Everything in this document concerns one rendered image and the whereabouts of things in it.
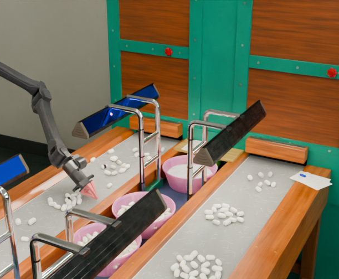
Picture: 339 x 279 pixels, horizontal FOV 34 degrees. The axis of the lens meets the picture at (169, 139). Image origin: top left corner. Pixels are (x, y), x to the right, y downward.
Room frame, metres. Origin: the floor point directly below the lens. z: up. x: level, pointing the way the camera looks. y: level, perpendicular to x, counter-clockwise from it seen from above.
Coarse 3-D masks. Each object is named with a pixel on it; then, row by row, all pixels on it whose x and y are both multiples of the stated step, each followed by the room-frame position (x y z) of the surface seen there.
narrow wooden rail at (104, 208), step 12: (168, 156) 2.52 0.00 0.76; (132, 180) 2.25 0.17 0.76; (120, 192) 2.14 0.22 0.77; (132, 192) 2.18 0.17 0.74; (108, 204) 2.03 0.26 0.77; (108, 216) 2.01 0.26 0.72; (96, 228) 1.93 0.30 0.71; (48, 252) 1.67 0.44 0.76; (60, 252) 1.72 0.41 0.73; (24, 264) 1.60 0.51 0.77; (48, 264) 1.66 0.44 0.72; (12, 276) 1.53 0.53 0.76; (24, 276) 1.55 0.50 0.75
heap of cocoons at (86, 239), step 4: (96, 232) 1.85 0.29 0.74; (84, 236) 1.81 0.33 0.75; (88, 236) 1.82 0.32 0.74; (92, 236) 1.81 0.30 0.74; (84, 240) 1.79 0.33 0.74; (88, 240) 1.81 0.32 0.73; (80, 244) 1.76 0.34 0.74; (84, 244) 1.76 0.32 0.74; (132, 244) 1.77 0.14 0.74; (136, 244) 1.77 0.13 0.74; (128, 248) 1.75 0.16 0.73; (132, 248) 1.74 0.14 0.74; (124, 252) 1.72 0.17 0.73; (128, 252) 1.73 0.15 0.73; (120, 256) 1.70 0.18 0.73
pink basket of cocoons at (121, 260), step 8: (96, 224) 1.87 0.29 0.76; (80, 232) 1.82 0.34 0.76; (88, 232) 1.84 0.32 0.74; (80, 240) 1.80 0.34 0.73; (136, 240) 1.79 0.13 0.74; (136, 248) 1.70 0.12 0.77; (128, 256) 1.66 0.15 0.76; (112, 264) 1.64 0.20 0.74; (120, 264) 1.65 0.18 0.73; (104, 272) 1.65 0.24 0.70; (112, 272) 1.65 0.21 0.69
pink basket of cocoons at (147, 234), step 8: (136, 192) 2.13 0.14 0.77; (144, 192) 2.13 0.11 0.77; (120, 200) 2.07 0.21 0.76; (128, 200) 2.10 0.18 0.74; (168, 200) 2.07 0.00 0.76; (112, 208) 1.99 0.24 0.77; (120, 208) 2.05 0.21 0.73; (168, 216) 1.92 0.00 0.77; (152, 224) 1.88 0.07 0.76; (160, 224) 1.90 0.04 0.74; (144, 232) 1.89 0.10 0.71; (152, 232) 1.90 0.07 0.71
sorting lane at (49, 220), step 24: (120, 144) 2.72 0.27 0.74; (144, 144) 2.72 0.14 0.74; (168, 144) 2.72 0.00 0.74; (96, 168) 2.43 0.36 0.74; (48, 192) 2.18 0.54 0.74; (72, 192) 2.18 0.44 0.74; (96, 192) 2.18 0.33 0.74; (24, 216) 1.97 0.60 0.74; (48, 216) 1.97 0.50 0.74; (0, 264) 1.64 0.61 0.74
